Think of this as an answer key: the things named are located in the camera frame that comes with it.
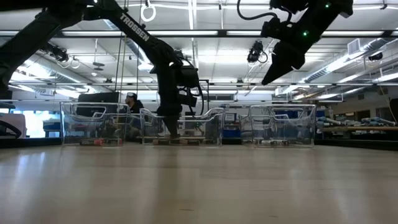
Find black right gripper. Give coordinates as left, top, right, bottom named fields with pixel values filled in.
left=261, top=39, right=307, bottom=86

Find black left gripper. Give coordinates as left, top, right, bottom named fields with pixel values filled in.
left=155, top=60, right=183, bottom=139

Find clear plastic bin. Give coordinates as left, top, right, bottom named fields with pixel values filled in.
left=59, top=101, right=131, bottom=147
left=241, top=104, right=317, bottom=148
left=139, top=107, right=225, bottom=147

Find person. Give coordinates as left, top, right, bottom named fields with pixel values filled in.
left=124, top=92, right=146, bottom=139

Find black monitor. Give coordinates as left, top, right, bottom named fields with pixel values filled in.
left=76, top=91, right=121, bottom=118

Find wooden workbench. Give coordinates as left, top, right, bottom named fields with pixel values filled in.
left=323, top=125, right=398, bottom=132

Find grey-blue rolls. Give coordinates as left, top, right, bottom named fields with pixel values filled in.
left=317, top=116, right=397, bottom=128

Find black hanging camera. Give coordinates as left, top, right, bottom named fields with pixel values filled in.
left=247, top=40, right=269, bottom=65
left=39, top=39, right=70, bottom=63

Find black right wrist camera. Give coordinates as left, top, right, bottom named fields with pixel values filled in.
left=260, top=16, right=292, bottom=40

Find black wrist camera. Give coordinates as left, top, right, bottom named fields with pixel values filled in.
left=177, top=64, right=200, bottom=108
left=260, top=16, right=292, bottom=40

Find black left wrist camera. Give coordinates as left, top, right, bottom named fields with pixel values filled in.
left=177, top=64, right=200, bottom=108

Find silver ceiling duct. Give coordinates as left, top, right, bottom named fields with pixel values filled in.
left=124, top=37, right=152, bottom=65
left=0, top=39, right=103, bottom=94
left=303, top=37, right=398, bottom=84

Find black overhead frame beam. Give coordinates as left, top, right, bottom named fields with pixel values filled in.
left=0, top=29, right=398, bottom=39

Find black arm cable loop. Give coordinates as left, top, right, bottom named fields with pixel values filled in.
left=236, top=0, right=279, bottom=21

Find white cable loop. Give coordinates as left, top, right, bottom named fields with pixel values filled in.
left=140, top=2, right=157, bottom=23

